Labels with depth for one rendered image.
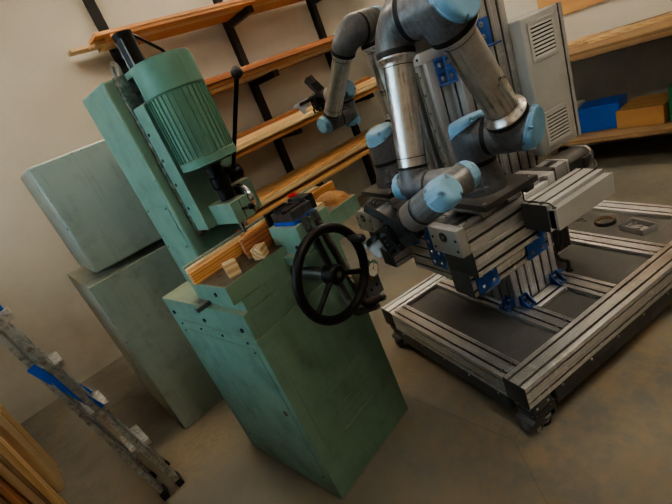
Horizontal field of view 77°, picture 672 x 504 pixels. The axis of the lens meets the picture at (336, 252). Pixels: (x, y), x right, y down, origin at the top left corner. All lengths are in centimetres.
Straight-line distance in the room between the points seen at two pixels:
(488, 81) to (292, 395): 104
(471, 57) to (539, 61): 64
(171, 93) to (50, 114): 240
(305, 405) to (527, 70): 133
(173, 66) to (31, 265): 249
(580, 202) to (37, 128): 327
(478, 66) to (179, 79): 77
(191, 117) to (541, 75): 116
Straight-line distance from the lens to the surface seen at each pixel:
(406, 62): 111
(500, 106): 120
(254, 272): 124
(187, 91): 131
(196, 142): 129
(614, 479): 160
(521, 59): 169
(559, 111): 179
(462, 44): 109
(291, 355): 136
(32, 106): 364
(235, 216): 135
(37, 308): 361
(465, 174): 103
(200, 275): 134
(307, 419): 147
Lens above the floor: 129
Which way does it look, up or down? 21 degrees down
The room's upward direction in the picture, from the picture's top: 23 degrees counter-clockwise
